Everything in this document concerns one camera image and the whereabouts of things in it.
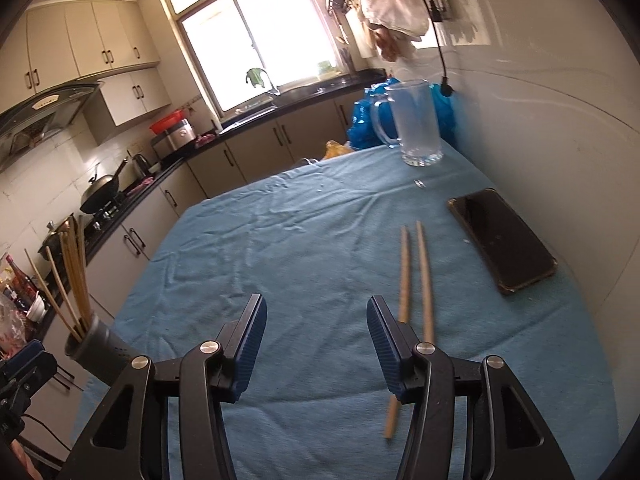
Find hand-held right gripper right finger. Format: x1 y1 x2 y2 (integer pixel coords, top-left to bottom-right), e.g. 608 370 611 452
366 295 577 480

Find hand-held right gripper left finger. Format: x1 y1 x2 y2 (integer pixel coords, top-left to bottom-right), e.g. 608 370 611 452
60 293 269 480

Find wooden chopstick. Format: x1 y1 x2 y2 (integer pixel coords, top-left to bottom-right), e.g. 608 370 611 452
414 220 436 345
383 225 412 441

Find black chopstick holder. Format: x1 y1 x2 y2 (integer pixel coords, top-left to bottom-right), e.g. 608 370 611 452
64 319 147 387

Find bunch of wooden chopsticks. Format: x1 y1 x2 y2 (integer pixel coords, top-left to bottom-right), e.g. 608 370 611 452
24 214 94 342

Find white bowl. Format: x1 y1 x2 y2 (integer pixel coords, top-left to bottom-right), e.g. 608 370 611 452
26 293 51 322

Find brown glass bottle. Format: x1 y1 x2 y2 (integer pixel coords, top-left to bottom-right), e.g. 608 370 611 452
4 254 39 307

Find blue tablecloth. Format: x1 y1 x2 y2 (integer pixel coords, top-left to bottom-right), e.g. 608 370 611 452
74 141 622 480

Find metal cooking pot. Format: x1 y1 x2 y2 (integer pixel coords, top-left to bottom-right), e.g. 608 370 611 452
38 214 77 257

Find smartphone in brown case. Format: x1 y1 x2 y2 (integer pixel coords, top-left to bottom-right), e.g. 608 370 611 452
446 187 559 297

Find yellow plastic bag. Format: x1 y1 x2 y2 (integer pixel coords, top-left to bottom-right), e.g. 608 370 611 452
324 140 357 162

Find cream lower cabinets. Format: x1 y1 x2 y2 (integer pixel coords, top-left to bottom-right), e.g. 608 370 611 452
30 94 373 411

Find cream cabinets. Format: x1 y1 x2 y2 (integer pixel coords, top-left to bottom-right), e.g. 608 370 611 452
30 94 373 411
0 0 174 145

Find black wok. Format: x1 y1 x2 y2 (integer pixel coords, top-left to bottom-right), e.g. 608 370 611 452
79 156 132 216

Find blue plastic bag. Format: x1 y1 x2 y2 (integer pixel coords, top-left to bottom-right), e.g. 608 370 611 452
346 77 457 152

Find rice cooker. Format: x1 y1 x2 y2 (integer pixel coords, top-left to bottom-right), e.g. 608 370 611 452
161 116 198 152

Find clear glass mug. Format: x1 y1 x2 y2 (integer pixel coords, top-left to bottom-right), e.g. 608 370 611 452
369 79 446 168

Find black kitchen countertop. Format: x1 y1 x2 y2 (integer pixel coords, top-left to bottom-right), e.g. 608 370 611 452
30 71 388 341

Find range hood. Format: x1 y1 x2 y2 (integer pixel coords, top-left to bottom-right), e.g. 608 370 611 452
0 82 107 172

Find kitchen window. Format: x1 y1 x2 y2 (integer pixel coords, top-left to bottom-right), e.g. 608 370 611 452
156 0 362 122

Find cream upper cabinets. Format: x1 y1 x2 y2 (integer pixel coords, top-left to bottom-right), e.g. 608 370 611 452
0 0 174 145

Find hanging white plastic bags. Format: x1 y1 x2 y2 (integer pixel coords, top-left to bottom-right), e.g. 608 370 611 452
306 0 437 62

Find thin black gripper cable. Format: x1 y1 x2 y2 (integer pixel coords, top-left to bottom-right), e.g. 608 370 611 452
20 411 74 454

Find black wall cable with plug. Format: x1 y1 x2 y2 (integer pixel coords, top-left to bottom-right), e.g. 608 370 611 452
401 0 457 99

